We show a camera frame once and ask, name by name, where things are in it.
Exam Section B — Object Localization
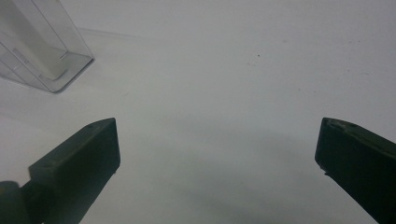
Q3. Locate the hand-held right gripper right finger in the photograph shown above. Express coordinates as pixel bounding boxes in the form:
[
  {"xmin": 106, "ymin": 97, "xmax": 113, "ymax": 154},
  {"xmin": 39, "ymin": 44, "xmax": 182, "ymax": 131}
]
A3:
[{"xmin": 314, "ymin": 117, "xmax": 396, "ymax": 224}]

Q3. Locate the clear plastic compartment organizer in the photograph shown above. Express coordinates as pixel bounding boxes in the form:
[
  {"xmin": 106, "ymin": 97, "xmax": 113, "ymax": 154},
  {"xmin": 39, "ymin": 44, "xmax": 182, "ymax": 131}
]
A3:
[{"xmin": 0, "ymin": 0, "xmax": 95, "ymax": 94}]

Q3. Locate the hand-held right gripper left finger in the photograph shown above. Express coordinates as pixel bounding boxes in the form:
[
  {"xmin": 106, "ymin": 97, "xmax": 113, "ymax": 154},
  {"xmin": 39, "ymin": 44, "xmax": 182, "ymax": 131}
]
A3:
[{"xmin": 27, "ymin": 117, "xmax": 121, "ymax": 224}]

